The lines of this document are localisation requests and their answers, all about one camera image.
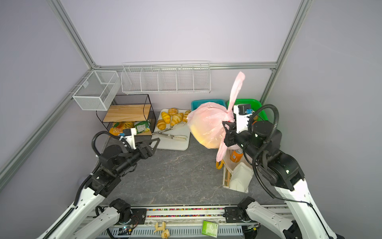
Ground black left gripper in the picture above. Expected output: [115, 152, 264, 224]
[115, 137, 160, 176]

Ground orange soda can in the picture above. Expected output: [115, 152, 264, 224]
[230, 149, 243, 163]

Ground white canvas tote bag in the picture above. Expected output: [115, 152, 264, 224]
[215, 149, 254, 193]

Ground pink plastic grocery bag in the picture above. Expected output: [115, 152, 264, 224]
[187, 72, 245, 162]

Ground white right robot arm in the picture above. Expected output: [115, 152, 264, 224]
[223, 104, 342, 239]

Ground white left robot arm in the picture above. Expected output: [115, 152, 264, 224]
[40, 129, 160, 239]

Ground white bread tray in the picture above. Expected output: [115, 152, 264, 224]
[151, 121, 191, 151]

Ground green snack packet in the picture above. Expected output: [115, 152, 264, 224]
[134, 121, 151, 134]

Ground metal tongs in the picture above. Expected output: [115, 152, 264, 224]
[153, 128, 188, 141]

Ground green plastic basket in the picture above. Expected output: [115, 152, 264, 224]
[234, 99, 268, 120]

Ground striped croissant bread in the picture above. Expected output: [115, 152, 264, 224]
[170, 113, 184, 127]
[183, 110, 191, 122]
[161, 112, 171, 124]

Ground round bread roll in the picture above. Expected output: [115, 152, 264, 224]
[168, 108, 178, 116]

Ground orange snack packet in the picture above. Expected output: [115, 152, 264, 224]
[109, 122, 134, 136]

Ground teal plastic basket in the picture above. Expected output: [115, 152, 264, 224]
[191, 99, 227, 111]

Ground white mesh box basket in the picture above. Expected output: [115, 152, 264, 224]
[73, 70, 121, 111]

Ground green card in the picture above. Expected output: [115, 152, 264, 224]
[202, 221, 218, 238]

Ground black wire shelf rack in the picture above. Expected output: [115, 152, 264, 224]
[96, 94, 157, 135]

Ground white wire wall basket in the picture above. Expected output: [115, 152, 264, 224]
[120, 61, 211, 94]

